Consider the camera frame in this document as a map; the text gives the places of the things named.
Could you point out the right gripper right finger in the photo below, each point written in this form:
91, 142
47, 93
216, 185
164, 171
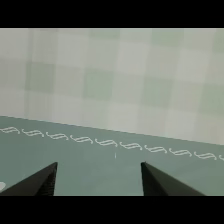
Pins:
160, 183

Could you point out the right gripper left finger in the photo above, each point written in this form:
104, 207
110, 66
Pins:
40, 183

